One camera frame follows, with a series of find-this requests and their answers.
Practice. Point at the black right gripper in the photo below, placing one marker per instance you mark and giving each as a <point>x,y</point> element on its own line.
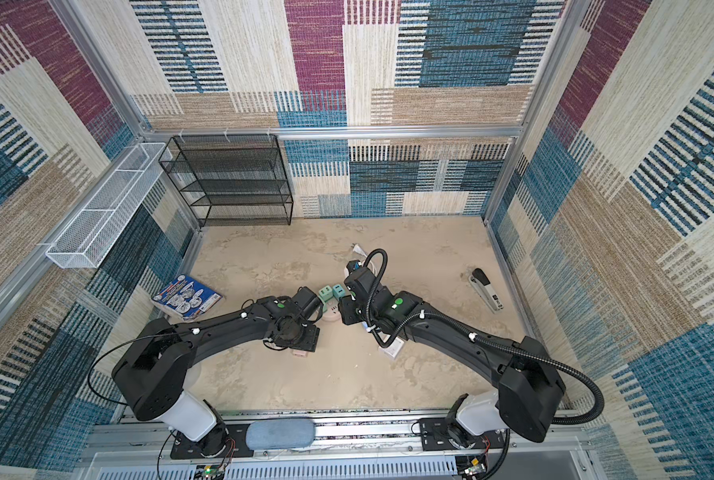
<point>346,310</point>

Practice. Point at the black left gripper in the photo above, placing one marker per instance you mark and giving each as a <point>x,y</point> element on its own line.
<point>312,341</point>

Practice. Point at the teal plug adapter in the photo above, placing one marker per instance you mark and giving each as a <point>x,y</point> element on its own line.
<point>339,292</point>

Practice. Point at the mint green plug adapter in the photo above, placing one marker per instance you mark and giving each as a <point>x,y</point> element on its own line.
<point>326,294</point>

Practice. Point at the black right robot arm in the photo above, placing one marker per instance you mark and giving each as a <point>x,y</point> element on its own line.
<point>528,382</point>

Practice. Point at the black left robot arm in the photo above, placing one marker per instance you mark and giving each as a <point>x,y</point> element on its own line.
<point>151,374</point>

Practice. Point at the pink round power strip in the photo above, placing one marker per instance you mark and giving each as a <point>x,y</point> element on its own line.
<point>331,313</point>

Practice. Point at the white square adapter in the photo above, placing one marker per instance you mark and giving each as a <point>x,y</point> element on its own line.
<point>394,349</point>

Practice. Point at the blue illustrated box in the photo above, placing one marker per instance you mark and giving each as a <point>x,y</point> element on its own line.
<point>185,298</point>

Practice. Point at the black and grey stapler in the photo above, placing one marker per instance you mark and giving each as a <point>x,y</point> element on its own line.
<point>484,288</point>

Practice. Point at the blue-grey cushion pad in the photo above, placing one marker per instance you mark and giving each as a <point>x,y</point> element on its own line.
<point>279,434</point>

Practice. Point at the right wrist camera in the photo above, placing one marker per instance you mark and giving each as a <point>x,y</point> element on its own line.
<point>352,266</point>

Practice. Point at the black wire mesh shelf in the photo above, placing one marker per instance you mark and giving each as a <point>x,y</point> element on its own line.
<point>230,180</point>

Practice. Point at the white wire mesh basket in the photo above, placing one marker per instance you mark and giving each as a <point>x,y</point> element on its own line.
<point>90,235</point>

